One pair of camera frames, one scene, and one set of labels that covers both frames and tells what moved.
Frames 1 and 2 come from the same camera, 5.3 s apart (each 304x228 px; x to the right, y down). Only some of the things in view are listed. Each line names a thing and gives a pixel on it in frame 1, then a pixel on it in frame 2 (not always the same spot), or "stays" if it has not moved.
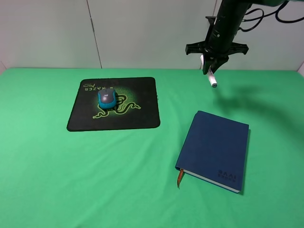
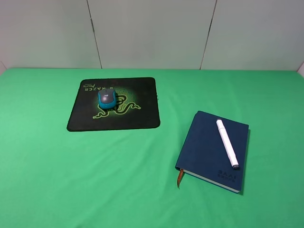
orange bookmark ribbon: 181,173 stays
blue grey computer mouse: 107,98 stays
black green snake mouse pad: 137,105 stays
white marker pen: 212,78 to 222,128
